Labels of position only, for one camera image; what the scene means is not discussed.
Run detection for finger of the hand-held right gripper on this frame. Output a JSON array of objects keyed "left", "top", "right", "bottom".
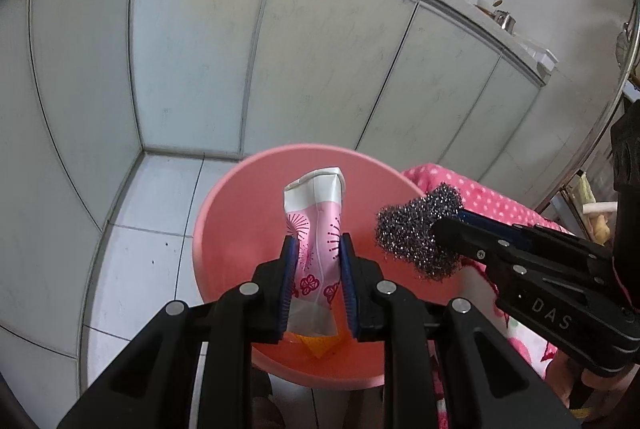
[
  {"left": 431, "top": 215, "right": 640, "bottom": 377},
  {"left": 457, "top": 208, "right": 618, "bottom": 290}
]

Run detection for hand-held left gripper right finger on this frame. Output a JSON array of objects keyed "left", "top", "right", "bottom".
[{"left": 340, "top": 233, "right": 583, "bottom": 429}]

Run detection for pink polka dot cloth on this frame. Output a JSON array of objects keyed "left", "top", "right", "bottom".
[{"left": 400, "top": 163, "right": 613, "bottom": 429}]

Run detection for steel wool scourer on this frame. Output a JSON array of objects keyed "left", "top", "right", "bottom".
[{"left": 375, "top": 183, "right": 463, "bottom": 281}]

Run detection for pink plastic basin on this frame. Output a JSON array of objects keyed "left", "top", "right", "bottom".
[{"left": 192, "top": 142, "right": 481, "bottom": 391}]

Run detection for pink flower print packet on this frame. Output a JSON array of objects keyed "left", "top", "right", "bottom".
[{"left": 284, "top": 166, "right": 347, "bottom": 340}]

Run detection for white kitchen cabinet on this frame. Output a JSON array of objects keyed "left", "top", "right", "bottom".
[{"left": 0, "top": 0, "right": 551, "bottom": 360}]

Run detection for white box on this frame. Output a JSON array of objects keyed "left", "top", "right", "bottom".
[{"left": 520, "top": 39, "right": 558, "bottom": 72}]

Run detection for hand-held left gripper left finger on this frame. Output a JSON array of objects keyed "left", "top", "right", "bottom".
[{"left": 57, "top": 234, "right": 301, "bottom": 429}]

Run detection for yellow cloth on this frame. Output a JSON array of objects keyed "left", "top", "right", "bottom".
[{"left": 575, "top": 172, "right": 608, "bottom": 240}]

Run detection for orange wrapper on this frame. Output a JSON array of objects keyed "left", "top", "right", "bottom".
[{"left": 295, "top": 331, "right": 338, "bottom": 360}]

